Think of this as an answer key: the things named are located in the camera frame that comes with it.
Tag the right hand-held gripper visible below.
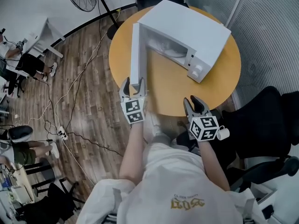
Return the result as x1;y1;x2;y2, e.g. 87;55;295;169
184;96;220;141

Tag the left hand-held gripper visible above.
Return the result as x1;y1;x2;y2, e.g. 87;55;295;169
119;77;148;125

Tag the white microwave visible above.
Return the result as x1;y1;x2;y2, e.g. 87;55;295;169
129;0;232;92

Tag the person's left forearm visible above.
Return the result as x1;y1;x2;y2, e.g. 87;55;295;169
119;122;147;184

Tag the person's right forearm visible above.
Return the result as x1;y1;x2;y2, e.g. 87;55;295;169
198;140;231;191

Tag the white ceramic mug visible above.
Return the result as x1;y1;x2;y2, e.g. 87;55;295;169
216;125;230;141

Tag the person's white shoe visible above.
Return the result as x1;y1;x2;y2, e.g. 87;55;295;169
150;113;173;147

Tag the white power strip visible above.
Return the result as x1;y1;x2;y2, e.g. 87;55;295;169
57;126;69;141

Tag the person's white shirt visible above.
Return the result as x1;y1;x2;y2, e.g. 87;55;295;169
79;142;269;224

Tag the white desk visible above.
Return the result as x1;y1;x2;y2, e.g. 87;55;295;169
23;16;66;58

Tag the black round stool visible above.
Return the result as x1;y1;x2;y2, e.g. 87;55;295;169
24;159;56;193

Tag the light wooden curved desk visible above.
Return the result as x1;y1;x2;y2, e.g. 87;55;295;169
0;164;36;203

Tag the white floor cable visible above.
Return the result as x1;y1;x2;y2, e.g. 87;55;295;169
15;8;122;186

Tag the black floor cable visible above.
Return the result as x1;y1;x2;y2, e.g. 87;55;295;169
30;0;124;157

